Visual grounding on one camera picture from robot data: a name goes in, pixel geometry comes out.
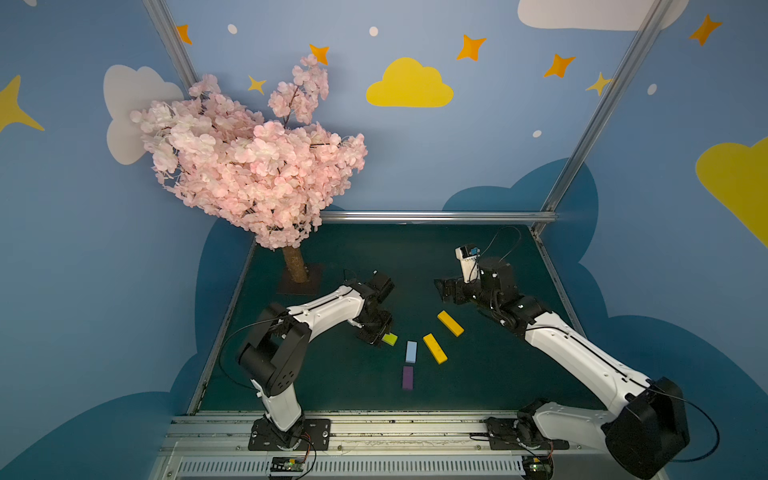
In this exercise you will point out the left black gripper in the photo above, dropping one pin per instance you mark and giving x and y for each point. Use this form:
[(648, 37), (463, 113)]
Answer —
[(372, 327)]

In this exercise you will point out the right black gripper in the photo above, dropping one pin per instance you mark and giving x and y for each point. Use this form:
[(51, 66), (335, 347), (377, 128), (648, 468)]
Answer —
[(459, 288)]

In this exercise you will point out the lime green block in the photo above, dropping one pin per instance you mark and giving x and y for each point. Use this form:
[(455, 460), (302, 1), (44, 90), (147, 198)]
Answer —
[(390, 339)]

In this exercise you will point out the light blue block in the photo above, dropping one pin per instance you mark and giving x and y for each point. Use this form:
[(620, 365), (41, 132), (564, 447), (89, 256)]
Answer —
[(411, 352)]

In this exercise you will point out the yellow block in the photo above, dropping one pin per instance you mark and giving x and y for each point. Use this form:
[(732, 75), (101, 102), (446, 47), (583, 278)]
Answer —
[(450, 323), (435, 349)]

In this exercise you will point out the purple block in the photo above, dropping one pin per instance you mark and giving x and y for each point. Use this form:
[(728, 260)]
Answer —
[(408, 378)]

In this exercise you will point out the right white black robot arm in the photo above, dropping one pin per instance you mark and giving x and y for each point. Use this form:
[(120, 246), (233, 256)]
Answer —
[(643, 422)]

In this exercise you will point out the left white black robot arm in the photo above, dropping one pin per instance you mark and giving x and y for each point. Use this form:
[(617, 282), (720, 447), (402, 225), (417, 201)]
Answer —
[(275, 348)]

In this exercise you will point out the left green circuit board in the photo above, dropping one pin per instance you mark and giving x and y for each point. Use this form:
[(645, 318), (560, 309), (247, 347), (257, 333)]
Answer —
[(286, 465)]

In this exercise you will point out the green circuit board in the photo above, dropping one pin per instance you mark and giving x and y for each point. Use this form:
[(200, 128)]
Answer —
[(536, 469), (286, 465)]

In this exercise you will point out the pink cherry blossom tree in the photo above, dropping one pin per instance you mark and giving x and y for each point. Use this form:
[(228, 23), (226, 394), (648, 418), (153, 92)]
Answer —
[(270, 177)]

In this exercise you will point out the right green circuit board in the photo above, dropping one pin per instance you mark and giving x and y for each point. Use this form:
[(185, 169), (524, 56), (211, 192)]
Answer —
[(536, 469)]

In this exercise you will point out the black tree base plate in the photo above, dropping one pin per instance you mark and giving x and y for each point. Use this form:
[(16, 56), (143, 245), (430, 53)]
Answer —
[(288, 286)]

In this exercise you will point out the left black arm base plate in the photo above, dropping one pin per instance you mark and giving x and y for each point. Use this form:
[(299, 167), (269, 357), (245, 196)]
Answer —
[(305, 433)]

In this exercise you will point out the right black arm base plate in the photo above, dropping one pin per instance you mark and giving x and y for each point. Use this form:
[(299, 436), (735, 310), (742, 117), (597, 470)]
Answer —
[(510, 435)]

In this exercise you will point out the aluminium rail front frame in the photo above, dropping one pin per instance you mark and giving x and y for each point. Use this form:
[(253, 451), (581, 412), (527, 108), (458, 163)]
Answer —
[(367, 445)]

